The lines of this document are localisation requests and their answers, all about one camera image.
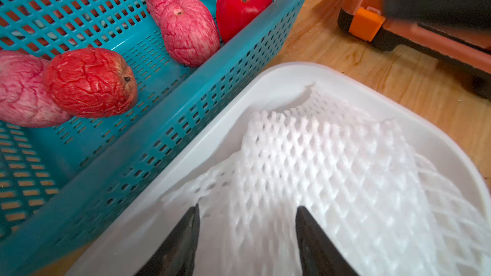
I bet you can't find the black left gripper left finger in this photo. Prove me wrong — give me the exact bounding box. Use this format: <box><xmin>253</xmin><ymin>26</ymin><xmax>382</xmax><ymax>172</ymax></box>
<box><xmin>136</xmin><ymin>204</ymin><xmax>200</xmax><ymax>276</ymax></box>

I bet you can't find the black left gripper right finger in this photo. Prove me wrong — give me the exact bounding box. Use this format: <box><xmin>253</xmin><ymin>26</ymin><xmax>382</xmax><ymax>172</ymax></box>
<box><xmin>295</xmin><ymin>206</ymin><xmax>358</xmax><ymax>276</ymax></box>

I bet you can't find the teal basket for bare apples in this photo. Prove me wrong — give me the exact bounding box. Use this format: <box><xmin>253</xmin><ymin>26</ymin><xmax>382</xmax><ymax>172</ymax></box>
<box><xmin>1</xmin><ymin>0</ymin><xmax>305</xmax><ymax>275</ymax></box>

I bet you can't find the white plastic tub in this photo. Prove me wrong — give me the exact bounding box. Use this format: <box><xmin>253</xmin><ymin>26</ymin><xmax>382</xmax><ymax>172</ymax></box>
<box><xmin>69</xmin><ymin>63</ymin><xmax>490</xmax><ymax>275</ymax></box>

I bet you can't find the orange tool case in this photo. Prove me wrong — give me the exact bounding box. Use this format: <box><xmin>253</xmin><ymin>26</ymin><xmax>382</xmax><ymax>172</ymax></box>
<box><xmin>338</xmin><ymin>0</ymin><xmax>490</xmax><ymax>98</ymax></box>

